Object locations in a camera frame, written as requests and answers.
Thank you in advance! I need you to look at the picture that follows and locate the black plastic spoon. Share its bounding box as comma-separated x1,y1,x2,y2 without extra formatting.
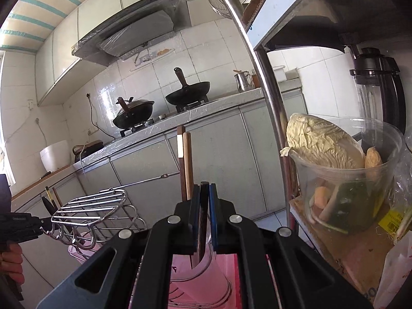
198,181,210,263

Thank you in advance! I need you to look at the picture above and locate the dark chopstick gold band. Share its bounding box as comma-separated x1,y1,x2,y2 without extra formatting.
45,186,58,210

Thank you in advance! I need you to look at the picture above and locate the light brown wooden chopstick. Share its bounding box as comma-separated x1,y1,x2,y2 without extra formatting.
183,132,194,200

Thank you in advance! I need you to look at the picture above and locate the person's left hand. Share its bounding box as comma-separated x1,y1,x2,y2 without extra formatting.
1,242,24,285

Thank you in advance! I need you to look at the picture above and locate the left pink plastic cup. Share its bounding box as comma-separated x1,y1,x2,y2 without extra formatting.
68,231,101,264

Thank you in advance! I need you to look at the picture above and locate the pink plastic cup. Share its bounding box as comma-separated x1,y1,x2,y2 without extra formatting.
168,243,233,308
68,231,101,264

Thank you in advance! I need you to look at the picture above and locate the right pink plastic cup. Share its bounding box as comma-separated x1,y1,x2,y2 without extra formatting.
168,243,233,308

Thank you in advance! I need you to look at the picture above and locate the pink plastic drip tray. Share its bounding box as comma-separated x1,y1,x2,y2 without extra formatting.
168,249,242,308

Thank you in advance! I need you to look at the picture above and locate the white rice cooker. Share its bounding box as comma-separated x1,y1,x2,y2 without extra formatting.
40,140,71,172

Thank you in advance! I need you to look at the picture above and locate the black electric griddle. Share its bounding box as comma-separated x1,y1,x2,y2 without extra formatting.
72,140,104,162

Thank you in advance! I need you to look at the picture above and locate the gas stove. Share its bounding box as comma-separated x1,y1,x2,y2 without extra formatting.
119,101,209,138

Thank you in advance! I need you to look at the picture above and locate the napa cabbage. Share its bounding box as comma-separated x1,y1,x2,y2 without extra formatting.
280,113,365,169

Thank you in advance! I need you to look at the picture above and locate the black wok with lid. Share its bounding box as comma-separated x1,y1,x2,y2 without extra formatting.
113,97,154,129

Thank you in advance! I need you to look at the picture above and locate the stainless steel kettle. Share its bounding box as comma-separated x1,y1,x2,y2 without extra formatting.
233,70,255,93

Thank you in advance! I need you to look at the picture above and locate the glass bowl of vegetables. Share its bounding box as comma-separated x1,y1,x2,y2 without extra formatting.
286,118,404,234

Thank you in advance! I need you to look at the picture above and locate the white container on counter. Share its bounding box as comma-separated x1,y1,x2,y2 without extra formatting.
272,66,299,82

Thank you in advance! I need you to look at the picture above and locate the orange white snack bag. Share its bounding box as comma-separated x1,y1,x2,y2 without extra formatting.
374,231,411,308

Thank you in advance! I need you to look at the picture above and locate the black blender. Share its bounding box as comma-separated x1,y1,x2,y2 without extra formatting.
350,47,406,133

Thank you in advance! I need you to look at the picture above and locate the range hood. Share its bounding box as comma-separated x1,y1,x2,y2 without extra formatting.
72,0,191,67

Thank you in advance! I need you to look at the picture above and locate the metal shelf rack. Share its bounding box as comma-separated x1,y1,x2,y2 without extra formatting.
205,0,412,309

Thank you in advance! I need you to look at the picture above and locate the chrome wire utensil rack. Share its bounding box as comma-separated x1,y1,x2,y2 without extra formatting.
45,171,179,246

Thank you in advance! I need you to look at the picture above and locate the black wok wooden handle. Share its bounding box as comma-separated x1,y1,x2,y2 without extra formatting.
166,67,210,107

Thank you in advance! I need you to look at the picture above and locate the black power cable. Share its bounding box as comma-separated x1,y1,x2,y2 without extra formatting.
85,93,115,141

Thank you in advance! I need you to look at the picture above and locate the wire skimmer strainer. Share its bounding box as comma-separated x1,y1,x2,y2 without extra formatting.
208,0,254,18

